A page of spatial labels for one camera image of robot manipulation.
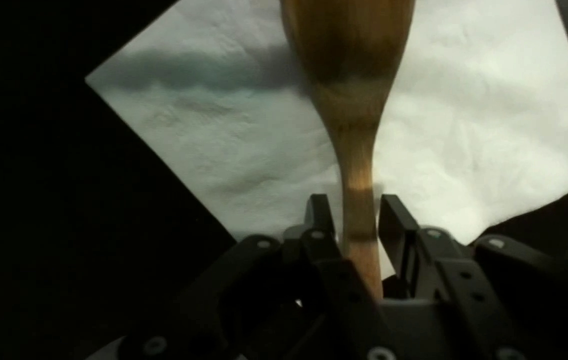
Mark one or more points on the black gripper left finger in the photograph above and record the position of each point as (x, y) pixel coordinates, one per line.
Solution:
(296, 286)

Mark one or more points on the flat white napkin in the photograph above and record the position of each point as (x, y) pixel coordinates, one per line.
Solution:
(216, 132)

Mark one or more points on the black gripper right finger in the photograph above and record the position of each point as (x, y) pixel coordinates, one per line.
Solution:
(470, 286)

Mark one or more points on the wooden spoon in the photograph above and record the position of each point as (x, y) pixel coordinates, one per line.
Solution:
(354, 101)

